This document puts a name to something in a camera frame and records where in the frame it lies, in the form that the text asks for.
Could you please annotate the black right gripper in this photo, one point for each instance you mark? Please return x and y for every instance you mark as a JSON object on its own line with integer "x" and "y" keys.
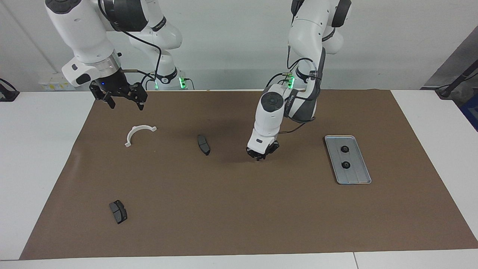
{"x": 115, "y": 84}

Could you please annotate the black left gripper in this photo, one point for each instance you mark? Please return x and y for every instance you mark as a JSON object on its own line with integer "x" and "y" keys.
{"x": 263, "y": 148}

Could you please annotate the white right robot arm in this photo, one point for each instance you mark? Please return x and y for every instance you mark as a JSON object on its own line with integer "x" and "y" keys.
{"x": 82, "y": 33}

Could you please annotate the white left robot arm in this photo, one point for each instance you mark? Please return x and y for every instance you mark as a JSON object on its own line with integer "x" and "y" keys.
{"x": 269, "y": 119}

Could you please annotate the silver metal tray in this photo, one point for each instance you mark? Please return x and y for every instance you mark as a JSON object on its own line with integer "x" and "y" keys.
{"x": 354, "y": 175}

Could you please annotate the brown table mat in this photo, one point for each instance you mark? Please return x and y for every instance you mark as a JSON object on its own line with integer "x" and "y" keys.
{"x": 261, "y": 205}

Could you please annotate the dark grey brake pad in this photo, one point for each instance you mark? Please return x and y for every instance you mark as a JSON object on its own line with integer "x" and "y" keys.
{"x": 203, "y": 145}
{"x": 118, "y": 212}

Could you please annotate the black stand pole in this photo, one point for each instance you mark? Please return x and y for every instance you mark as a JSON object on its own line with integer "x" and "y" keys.
{"x": 457, "y": 83}

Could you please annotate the blue crate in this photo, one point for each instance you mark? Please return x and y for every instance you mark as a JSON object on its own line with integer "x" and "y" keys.
{"x": 471, "y": 114}

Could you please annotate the white curved plastic bracket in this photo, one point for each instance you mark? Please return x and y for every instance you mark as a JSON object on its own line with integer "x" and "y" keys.
{"x": 130, "y": 134}

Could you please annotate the white wall socket box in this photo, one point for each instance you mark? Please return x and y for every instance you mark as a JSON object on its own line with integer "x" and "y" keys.
{"x": 52, "y": 86}

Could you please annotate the black clamp mount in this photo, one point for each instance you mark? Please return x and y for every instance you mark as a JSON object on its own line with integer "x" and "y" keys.
{"x": 7, "y": 95}

